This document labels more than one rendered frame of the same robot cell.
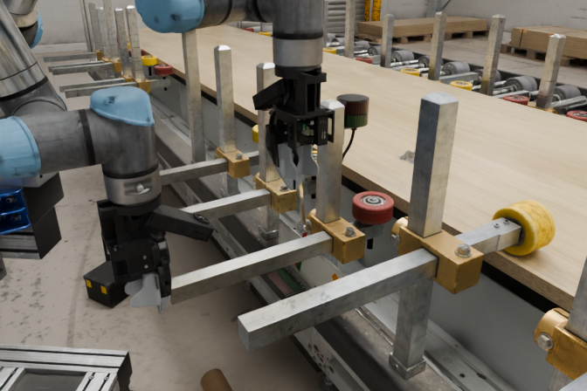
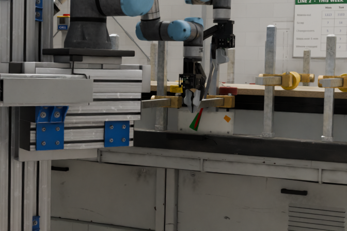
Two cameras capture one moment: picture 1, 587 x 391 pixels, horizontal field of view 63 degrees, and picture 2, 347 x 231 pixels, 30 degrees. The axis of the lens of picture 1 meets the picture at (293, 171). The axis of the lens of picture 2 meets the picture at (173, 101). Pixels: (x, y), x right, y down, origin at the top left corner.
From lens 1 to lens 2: 2.24 m
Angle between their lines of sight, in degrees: 41
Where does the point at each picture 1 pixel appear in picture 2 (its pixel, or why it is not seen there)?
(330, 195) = (217, 82)
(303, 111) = (230, 33)
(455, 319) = not seen: hidden behind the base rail
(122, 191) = (198, 51)
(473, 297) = not seen: hidden behind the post
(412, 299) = (270, 101)
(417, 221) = (269, 69)
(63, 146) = (193, 29)
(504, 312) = (286, 121)
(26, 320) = not seen: outside the picture
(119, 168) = (199, 42)
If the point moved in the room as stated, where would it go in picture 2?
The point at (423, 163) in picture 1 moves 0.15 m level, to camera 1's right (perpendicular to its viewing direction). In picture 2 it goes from (270, 47) to (294, 49)
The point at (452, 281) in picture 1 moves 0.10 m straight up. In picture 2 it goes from (288, 82) to (288, 58)
